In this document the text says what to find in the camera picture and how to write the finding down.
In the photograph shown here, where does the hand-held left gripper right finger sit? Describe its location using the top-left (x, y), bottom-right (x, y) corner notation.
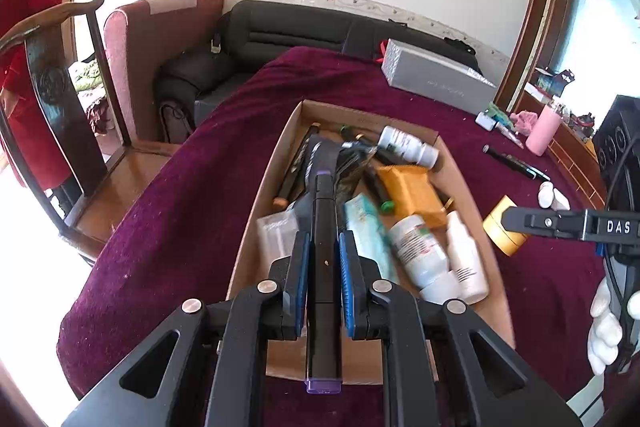
top-left (337, 229), bottom-right (583, 427)

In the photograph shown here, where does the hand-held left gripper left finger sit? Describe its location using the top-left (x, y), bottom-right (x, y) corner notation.
top-left (60, 231), bottom-right (313, 427)

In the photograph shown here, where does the clear plastic packet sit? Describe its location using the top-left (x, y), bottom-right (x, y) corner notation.
top-left (256, 212), bottom-right (301, 264)

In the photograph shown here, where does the black marker purple cap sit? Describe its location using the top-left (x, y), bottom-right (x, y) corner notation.
top-left (304, 172), bottom-right (346, 395)

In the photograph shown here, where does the white green tissue packet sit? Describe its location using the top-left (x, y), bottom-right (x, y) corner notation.
top-left (344, 194), bottom-right (401, 288)

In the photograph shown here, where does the white bottle green print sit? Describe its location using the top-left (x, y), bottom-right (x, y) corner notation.
top-left (389, 213), bottom-right (463, 306)

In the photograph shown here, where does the small plain white bottle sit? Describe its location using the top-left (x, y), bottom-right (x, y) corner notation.
top-left (444, 210), bottom-right (490, 305)

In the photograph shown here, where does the black marker green cap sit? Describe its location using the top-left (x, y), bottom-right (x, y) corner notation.
top-left (361, 167), bottom-right (397, 214)

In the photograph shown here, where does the black marker tan cap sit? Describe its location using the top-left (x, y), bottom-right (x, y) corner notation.
top-left (431, 184), bottom-right (457, 214)
top-left (272, 122), bottom-right (322, 210)

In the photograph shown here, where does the yellow snack packet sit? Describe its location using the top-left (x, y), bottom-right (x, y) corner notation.
top-left (375, 164), bottom-right (448, 230)

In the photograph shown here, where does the black snack bag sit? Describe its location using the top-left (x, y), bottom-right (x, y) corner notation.
top-left (292, 139), bottom-right (381, 218)

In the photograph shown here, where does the black marker yellow cap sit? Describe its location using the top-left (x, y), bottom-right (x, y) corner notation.
top-left (339, 124), bottom-right (381, 158)

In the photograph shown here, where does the slim white bottle dark label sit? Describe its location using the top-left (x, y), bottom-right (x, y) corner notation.
top-left (377, 126), bottom-right (441, 169)

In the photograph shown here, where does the cardboard tray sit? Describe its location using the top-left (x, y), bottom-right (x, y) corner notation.
top-left (227, 99), bottom-right (516, 388)

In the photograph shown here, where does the person's right hand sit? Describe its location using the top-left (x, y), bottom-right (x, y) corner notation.
top-left (589, 279), bottom-right (628, 376)

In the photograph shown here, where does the pink thermos bottle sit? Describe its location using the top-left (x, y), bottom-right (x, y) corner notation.
top-left (525, 103), bottom-right (563, 156)

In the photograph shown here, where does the black marker grey cap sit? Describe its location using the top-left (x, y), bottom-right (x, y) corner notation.
top-left (482, 145), bottom-right (533, 174)

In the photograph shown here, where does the colourful carton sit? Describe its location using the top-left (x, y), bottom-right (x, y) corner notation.
top-left (532, 67), bottom-right (581, 98)

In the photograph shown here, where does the white tube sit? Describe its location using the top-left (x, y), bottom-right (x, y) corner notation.
top-left (495, 122), bottom-right (525, 149)

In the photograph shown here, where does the pale pink cloth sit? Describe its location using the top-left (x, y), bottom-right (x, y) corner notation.
top-left (509, 109), bottom-right (541, 135)

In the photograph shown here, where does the grey shoe box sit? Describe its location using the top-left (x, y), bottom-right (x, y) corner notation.
top-left (381, 38), bottom-right (498, 115)

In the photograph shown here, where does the black item on sofa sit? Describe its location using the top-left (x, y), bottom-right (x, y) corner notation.
top-left (442, 37), bottom-right (476, 55)

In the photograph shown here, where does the black sofa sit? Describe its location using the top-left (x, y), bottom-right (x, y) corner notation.
top-left (192, 0), bottom-right (483, 128)

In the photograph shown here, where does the dusty red armchair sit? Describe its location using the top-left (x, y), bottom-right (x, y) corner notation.
top-left (103, 0), bottom-right (224, 142)

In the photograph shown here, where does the green bedding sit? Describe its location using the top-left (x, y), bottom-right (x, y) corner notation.
top-left (70, 59), bottom-right (108, 95)

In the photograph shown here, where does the dark wooden chair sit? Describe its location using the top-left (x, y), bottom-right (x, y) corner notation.
top-left (0, 0), bottom-right (183, 268)

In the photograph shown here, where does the wooden door frame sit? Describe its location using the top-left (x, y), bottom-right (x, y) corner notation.
top-left (494, 0), bottom-right (601, 112)

